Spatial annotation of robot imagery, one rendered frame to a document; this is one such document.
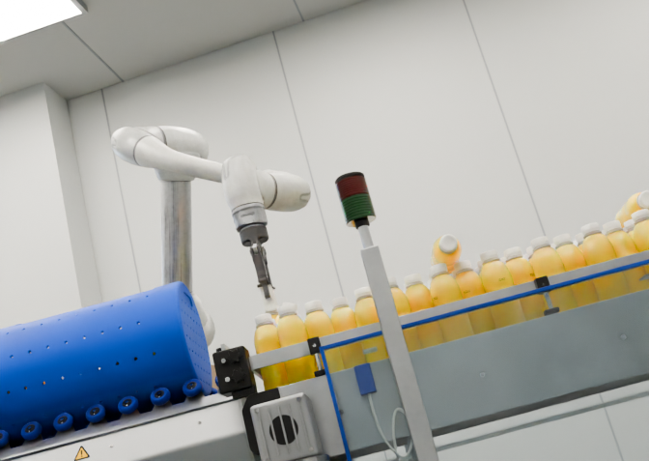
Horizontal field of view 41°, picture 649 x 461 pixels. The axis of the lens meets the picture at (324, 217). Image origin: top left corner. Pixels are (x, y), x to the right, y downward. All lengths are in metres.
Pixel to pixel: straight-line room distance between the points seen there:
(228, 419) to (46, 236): 3.39
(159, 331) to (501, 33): 3.67
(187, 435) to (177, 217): 1.06
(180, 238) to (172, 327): 0.89
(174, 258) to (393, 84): 2.63
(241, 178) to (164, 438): 0.74
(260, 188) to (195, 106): 3.12
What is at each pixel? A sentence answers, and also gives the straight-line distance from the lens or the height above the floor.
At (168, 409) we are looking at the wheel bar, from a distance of 2.01.
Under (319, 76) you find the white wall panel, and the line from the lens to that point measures 5.30.
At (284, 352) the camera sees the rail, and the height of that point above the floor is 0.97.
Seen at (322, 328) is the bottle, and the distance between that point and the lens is 1.95.
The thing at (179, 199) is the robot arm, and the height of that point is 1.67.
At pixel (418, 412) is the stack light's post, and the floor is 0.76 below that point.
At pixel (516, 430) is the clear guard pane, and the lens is 1.80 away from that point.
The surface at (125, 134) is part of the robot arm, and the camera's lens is 2.79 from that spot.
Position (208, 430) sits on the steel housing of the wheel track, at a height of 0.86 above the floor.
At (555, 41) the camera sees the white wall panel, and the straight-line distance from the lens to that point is 5.27.
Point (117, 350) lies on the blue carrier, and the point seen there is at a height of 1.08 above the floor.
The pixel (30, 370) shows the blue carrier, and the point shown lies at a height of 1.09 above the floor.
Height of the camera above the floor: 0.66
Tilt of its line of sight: 17 degrees up
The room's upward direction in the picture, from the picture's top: 15 degrees counter-clockwise
